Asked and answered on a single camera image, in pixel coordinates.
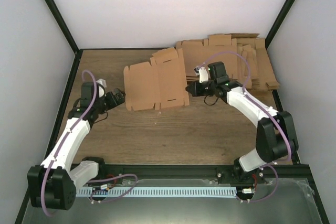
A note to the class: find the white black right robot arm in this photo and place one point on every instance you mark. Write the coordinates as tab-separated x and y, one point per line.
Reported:
276	135

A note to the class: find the grey metal front plate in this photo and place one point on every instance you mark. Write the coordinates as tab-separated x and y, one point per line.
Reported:
292	202

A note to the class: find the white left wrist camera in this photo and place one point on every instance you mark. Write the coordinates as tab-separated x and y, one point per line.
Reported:
101	86

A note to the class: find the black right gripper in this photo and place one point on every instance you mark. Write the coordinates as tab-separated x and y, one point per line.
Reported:
197	92

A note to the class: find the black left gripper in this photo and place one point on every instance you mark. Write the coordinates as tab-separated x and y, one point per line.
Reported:
120	99

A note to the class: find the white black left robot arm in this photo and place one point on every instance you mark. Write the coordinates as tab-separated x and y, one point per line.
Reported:
53	183

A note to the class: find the light blue slotted cable duct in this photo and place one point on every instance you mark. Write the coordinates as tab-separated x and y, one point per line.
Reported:
212	192

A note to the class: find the cardboard box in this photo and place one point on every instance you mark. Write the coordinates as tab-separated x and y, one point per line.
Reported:
157	84

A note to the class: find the stack of flat cardboard blanks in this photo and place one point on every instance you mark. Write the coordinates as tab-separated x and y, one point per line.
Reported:
238	52

